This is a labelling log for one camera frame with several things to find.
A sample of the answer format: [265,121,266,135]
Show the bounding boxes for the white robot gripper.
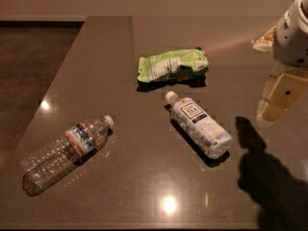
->
[252,0,308,128]

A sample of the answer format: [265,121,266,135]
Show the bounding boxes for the green rice chip bag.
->
[138,48,209,83]

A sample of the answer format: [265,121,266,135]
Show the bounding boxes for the white labelled tea bottle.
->
[166,91,233,159]

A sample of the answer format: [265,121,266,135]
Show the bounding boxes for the clear empty water bottle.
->
[21,115,115,196]

